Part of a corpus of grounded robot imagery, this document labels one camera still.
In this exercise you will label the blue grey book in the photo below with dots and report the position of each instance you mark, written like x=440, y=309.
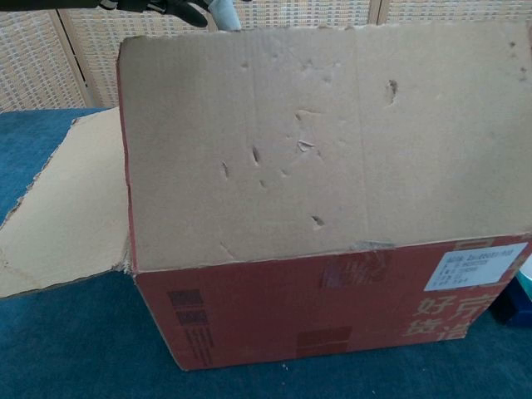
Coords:
x=517, y=307

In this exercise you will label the red cardboard box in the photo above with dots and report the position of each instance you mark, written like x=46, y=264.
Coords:
x=291, y=166

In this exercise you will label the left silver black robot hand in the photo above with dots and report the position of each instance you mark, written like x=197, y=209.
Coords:
x=187, y=10

